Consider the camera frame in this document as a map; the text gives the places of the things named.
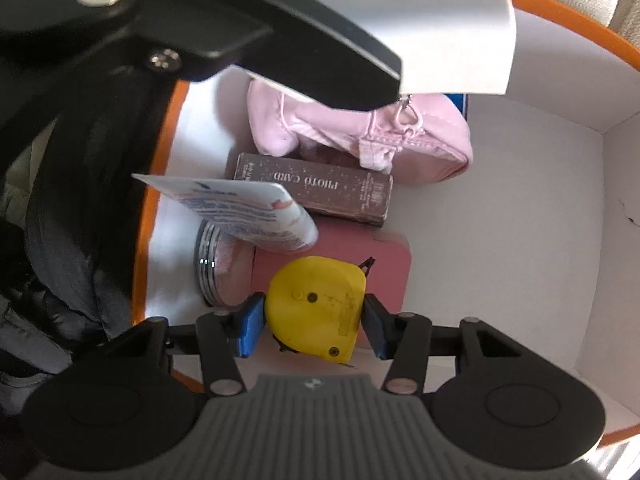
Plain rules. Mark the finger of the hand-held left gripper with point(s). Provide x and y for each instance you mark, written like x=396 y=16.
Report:
x=225 y=20

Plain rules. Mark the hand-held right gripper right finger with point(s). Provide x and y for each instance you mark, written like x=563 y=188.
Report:
x=377 y=325

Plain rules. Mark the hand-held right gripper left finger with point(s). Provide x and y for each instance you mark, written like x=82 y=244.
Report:
x=250 y=325

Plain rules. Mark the pink case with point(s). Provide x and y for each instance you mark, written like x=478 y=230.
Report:
x=390 y=270

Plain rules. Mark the yellow tape measure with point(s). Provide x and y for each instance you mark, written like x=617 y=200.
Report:
x=315 y=305

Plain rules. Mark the round pink compact mirror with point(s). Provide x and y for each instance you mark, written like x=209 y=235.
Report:
x=220 y=265

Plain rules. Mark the white lotion tube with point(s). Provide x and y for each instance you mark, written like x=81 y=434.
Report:
x=240 y=210

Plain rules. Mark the pink fabric pouch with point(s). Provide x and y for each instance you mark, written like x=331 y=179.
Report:
x=310 y=125

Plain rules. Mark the orange cardboard box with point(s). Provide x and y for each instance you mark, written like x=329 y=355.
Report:
x=500 y=260

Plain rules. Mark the brown speckled card box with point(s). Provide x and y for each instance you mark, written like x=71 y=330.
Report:
x=310 y=185

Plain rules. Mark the white rectangular box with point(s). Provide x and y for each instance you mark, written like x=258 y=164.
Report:
x=425 y=25

